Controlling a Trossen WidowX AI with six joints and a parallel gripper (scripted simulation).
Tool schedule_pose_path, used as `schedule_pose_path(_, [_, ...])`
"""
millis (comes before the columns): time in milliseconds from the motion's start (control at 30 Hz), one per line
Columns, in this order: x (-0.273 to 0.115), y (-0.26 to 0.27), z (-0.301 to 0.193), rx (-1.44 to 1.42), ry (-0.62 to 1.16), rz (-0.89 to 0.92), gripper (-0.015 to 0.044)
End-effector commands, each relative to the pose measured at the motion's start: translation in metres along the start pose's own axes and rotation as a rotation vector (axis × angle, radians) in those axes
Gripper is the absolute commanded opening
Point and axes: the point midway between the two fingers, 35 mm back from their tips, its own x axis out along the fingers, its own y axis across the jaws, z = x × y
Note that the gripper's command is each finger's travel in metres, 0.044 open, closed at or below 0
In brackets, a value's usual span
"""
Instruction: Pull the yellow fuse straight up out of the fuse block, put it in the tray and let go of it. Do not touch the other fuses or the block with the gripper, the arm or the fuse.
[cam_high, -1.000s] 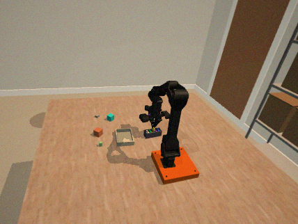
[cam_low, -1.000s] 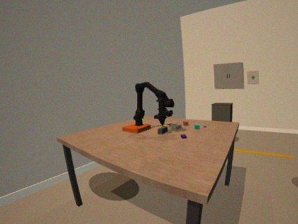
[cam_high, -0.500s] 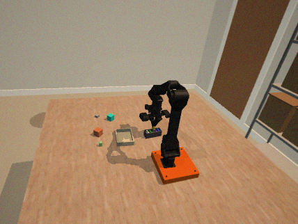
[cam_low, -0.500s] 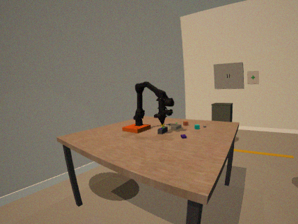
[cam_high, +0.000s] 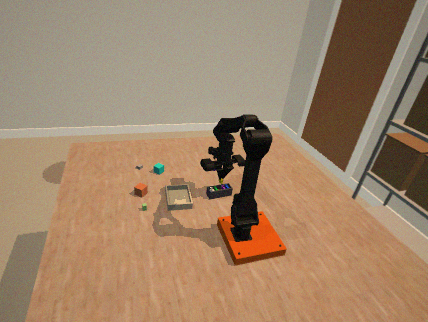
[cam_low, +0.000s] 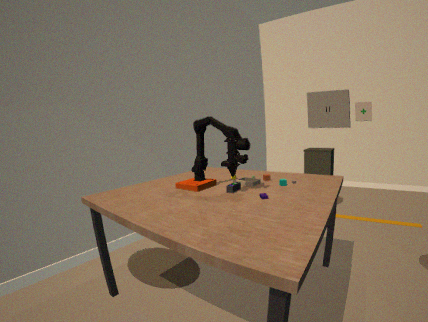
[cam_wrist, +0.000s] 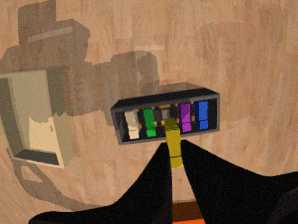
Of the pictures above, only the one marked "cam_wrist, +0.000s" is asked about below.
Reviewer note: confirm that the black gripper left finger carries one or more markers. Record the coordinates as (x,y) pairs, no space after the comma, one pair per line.
(147,201)

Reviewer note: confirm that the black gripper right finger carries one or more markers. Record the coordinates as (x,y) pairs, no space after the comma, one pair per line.
(228,194)

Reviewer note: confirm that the purple fuse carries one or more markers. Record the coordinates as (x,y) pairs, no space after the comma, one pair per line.
(184,116)

